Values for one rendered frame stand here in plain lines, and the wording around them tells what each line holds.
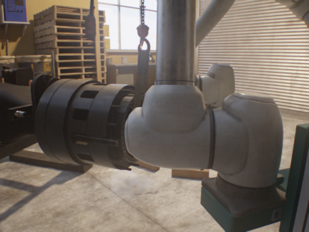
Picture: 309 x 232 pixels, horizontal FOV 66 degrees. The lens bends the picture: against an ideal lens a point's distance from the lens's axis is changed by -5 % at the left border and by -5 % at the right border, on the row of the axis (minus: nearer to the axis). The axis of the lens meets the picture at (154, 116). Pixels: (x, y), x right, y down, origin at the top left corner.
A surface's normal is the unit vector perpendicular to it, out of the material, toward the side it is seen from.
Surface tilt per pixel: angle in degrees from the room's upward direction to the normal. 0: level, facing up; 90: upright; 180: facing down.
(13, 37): 90
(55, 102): 53
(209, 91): 93
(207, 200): 90
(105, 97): 37
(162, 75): 82
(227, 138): 78
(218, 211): 90
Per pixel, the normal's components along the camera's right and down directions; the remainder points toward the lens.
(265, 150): 0.10, 0.21
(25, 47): 0.66, 0.18
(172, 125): -0.12, 0.01
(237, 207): -0.14, -0.92
